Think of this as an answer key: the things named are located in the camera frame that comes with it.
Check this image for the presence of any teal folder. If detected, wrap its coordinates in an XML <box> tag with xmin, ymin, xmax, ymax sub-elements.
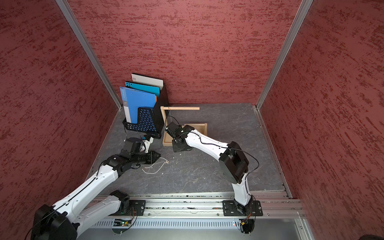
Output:
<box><xmin>125</xmin><ymin>82</ymin><xmax>161</xmax><ymax>97</ymax></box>

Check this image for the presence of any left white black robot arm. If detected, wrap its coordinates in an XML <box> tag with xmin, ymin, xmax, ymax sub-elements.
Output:
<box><xmin>27</xmin><ymin>135</ymin><xmax>161</xmax><ymax>240</ymax></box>

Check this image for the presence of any aluminium mounting rail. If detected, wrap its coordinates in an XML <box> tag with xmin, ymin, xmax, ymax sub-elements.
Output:
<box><xmin>130</xmin><ymin>191</ymin><xmax>307</xmax><ymax>219</ymax></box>

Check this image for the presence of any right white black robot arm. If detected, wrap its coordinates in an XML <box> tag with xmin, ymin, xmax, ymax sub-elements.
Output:
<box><xmin>165</xmin><ymin>122</ymin><xmax>253</xmax><ymax>216</ymax></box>

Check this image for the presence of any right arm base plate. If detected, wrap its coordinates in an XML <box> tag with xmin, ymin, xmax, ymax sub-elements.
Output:
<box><xmin>222</xmin><ymin>200</ymin><xmax>263</xmax><ymax>217</ymax></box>

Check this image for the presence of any blue folder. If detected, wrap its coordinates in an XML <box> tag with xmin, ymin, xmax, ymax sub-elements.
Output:
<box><xmin>120</xmin><ymin>87</ymin><xmax>157</xmax><ymax>124</ymax></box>

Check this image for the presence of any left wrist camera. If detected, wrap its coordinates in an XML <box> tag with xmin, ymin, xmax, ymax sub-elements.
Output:
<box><xmin>142</xmin><ymin>135</ymin><xmax>154</xmax><ymax>153</ymax></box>

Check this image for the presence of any right aluminium corner post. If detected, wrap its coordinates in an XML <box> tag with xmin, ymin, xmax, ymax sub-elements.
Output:
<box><xmin>256</xmin><ymin>0</ymin><xmax>313</xmax><ymax>112</ymax></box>

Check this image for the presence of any black mesh file holder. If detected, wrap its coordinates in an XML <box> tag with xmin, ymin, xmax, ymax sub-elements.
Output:
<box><xmin>123</xmin><ymin>87</ymin><xmax>169</xmax><ymax>139</ymax></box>

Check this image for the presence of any left aluminium corner post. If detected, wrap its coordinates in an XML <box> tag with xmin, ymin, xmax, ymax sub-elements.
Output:
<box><xmin>55</xmin><ymin>0</ymin><xmax>123</xmax><ymax>110</ymax></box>

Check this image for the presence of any white grey folder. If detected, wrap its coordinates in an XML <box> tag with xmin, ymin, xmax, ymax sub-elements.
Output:
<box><xmin>132</xmin><ymin>74</ymin><xmax>164</xmax><ymax>91</ymax></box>

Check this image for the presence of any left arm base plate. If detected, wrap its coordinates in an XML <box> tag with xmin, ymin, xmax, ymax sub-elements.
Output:
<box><xmin>114</xmin><ymin>200</ymin><xmax>146</xmax><ymax>217</ymax></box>

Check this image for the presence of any wooden jewelry display stand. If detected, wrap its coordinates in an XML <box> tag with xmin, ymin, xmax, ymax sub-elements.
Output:
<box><xmin>161</xmin><ymin>106</ymin><xmax>208</xmax><ymax>135</ymax></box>

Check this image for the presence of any aluminium corner post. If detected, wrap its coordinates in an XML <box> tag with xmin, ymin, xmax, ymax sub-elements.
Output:
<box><xmin>55</xmin><ymin>0</ymin><xmax>123</xmax><ymax>110</ymax></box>
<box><xmin>256</xmin><ymin>0</ymin><xmax>313</xmax><ymax>112</ymax></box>

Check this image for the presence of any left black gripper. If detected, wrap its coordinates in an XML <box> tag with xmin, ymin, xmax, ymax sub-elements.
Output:
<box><xmin>131</xmin><ymin>150</ymin><xmax>161</xmax><ymax>166</ymax></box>

